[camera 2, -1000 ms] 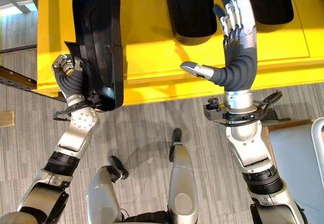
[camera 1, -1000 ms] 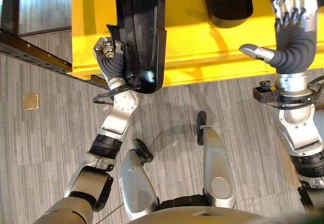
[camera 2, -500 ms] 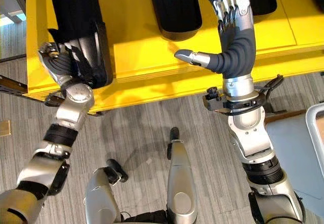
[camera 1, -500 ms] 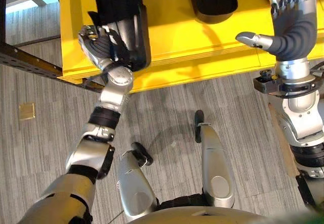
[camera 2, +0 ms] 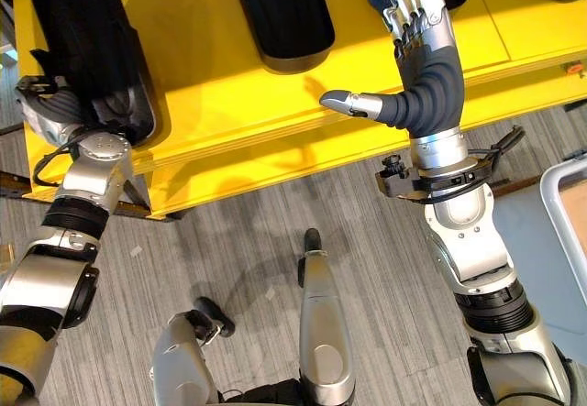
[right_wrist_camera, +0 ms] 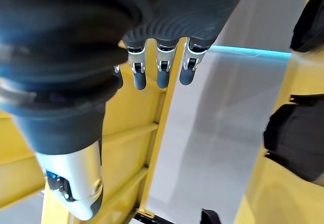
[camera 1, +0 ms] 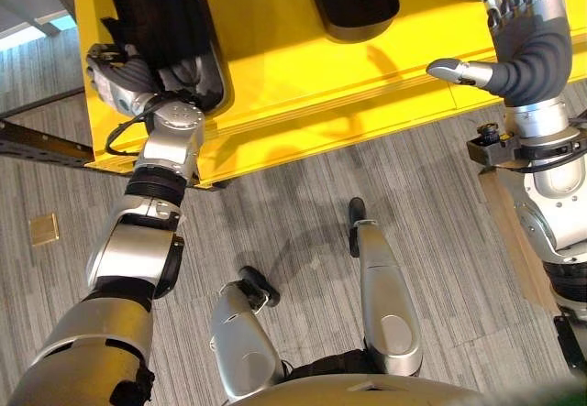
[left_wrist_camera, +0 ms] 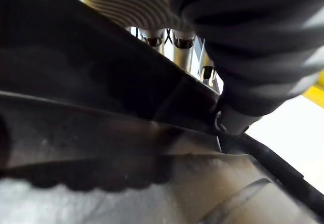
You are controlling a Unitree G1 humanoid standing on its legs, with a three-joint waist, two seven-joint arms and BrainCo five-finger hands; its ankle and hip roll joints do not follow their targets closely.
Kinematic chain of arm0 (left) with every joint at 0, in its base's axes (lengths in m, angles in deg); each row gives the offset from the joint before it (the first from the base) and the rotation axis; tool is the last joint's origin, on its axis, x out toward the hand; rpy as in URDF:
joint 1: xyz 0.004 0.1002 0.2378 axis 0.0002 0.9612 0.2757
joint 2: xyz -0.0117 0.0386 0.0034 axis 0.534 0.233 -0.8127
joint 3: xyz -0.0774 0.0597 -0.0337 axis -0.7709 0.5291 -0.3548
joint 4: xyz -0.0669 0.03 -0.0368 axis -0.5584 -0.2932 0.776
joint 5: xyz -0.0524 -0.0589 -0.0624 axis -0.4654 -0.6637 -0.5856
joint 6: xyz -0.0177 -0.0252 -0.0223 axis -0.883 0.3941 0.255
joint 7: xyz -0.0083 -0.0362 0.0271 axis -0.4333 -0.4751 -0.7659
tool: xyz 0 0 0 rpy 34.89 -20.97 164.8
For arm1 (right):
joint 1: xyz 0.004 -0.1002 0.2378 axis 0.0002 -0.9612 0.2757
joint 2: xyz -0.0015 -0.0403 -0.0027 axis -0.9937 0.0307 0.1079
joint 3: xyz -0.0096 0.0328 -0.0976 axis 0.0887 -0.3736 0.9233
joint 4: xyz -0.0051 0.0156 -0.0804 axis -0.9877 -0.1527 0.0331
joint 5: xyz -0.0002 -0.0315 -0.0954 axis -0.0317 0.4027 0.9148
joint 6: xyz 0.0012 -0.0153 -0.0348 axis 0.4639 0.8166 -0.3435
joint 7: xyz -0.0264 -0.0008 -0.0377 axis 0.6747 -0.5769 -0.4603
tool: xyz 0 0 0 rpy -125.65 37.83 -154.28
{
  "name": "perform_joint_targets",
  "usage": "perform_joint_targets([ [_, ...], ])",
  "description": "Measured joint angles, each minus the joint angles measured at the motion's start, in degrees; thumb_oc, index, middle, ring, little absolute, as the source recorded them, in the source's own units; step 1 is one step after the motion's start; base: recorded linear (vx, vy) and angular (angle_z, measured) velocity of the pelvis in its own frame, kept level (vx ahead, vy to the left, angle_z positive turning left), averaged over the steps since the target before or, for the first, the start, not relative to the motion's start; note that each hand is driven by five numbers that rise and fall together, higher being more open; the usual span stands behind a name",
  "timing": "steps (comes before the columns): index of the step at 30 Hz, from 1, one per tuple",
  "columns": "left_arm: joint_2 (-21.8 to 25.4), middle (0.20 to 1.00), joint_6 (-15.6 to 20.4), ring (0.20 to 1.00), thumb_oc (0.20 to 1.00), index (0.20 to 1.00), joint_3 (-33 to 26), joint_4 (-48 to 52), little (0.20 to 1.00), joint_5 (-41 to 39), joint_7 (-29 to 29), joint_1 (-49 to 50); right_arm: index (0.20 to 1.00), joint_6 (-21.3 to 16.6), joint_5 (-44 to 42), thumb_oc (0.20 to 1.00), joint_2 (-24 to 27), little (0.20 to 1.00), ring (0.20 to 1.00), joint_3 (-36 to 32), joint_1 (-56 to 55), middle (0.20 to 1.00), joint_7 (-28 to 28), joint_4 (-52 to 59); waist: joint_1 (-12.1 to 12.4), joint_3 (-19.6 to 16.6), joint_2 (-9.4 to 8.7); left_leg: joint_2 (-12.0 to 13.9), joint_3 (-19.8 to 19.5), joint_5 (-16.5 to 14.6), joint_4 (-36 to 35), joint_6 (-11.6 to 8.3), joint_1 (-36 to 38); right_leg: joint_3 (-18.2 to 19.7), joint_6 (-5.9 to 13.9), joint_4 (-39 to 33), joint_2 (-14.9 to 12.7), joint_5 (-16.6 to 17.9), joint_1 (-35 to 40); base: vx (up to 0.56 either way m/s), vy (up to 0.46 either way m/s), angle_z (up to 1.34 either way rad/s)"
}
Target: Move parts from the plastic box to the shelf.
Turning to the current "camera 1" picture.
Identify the silver robot torso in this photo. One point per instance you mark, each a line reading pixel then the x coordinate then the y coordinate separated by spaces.
pixel 367 390

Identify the silver robot left leg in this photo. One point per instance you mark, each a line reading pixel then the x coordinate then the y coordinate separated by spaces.
pixel 243 337

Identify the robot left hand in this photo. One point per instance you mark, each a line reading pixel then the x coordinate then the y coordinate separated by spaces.
pixel 120 78

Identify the silver robot leg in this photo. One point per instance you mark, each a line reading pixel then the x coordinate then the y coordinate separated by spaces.
pixel 385 296
pixel 243 337

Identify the brass floor socket plate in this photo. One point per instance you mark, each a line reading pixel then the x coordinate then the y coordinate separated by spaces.
pixel 44 229

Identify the silver robot right leg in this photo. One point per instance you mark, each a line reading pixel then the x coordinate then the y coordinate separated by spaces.
pixel 385 296

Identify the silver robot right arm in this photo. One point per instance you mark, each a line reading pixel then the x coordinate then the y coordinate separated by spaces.
pixel 550 195

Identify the black metal rack beam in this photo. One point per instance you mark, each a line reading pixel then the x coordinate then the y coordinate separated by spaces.
pixel 41 147

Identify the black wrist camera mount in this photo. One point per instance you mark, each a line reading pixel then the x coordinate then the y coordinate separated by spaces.
pixel 488 147

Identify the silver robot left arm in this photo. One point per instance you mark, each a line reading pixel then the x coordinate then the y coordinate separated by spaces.
pixel 133 245

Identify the light wooden board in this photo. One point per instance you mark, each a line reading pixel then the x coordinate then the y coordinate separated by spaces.
pixel 518 241

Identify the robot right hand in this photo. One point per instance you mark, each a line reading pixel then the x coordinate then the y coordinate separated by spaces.
pixel 532 58

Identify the yellow shelf board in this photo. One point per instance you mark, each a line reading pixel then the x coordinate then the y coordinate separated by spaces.
pixel 293 85

